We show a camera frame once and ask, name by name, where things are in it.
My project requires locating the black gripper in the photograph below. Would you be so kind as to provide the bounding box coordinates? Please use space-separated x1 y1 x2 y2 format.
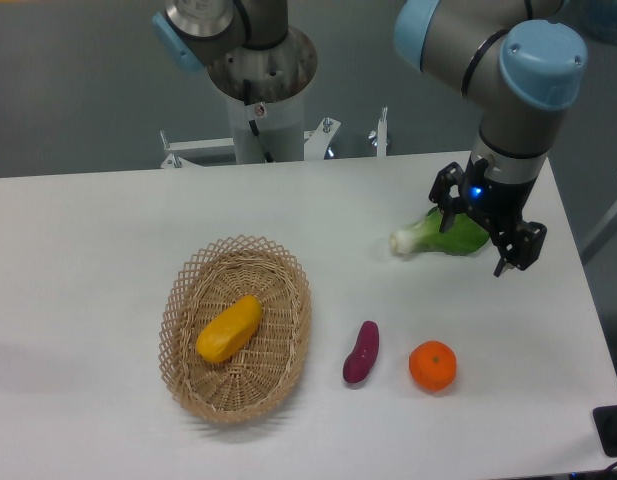
429 158 547 277

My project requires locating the yellow mango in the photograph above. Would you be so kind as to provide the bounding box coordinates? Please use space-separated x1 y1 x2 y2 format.
196 295 263 363

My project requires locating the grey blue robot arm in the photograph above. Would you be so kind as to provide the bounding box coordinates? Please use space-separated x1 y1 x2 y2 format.
152 1 587 270

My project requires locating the woven wicker basket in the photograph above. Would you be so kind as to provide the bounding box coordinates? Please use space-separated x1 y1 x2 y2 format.
158 235 312 423

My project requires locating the green bok choy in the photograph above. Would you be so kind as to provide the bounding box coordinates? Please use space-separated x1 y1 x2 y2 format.
389 207 490 256

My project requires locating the orange tangerine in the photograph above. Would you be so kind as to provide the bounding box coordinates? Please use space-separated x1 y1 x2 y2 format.
408 340 457 392

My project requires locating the purple sweet potato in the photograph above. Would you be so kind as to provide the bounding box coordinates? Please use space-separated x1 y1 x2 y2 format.
342 321 380 384

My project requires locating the black device at table edge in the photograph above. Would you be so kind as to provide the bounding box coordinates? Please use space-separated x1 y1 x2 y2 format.
593 405 617 457

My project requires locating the white frame at right edge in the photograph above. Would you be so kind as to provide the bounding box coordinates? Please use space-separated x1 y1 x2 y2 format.
579 199 617 265

